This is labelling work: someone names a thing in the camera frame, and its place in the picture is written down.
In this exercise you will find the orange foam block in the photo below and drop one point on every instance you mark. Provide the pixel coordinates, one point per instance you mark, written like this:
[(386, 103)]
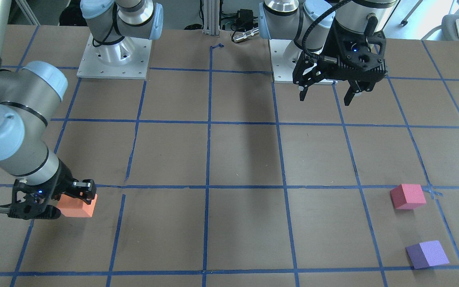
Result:
[(76, 208)]

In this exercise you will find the purple foam block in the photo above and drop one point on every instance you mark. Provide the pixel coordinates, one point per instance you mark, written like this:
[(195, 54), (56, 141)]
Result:
[(427, 254)]

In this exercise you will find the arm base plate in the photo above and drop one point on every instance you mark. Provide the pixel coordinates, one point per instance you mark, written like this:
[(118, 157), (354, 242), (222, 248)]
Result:
[(125, 60), (283, 55)]

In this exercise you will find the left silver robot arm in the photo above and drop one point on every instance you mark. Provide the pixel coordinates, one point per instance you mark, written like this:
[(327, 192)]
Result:
[(308, 23)]

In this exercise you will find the silver cable connector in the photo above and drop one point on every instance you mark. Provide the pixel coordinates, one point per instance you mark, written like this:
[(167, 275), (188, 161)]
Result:
[(245, 35)]

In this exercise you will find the aluminium frame post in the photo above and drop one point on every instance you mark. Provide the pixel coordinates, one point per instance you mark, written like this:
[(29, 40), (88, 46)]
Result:
[(211, 16)]

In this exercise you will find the black power adapter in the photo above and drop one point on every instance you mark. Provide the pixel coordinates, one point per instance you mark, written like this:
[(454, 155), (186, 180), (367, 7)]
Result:
[(244, 16)]

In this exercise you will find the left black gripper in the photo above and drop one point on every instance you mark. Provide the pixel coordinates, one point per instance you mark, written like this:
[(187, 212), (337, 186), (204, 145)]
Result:
[(339, 43)]

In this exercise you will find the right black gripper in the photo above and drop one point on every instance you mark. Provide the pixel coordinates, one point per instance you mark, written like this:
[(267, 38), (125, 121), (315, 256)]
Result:
[(64, 177)]

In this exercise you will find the pink foam block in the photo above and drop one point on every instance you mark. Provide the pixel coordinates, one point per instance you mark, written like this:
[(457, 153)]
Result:
[(407, 197)]

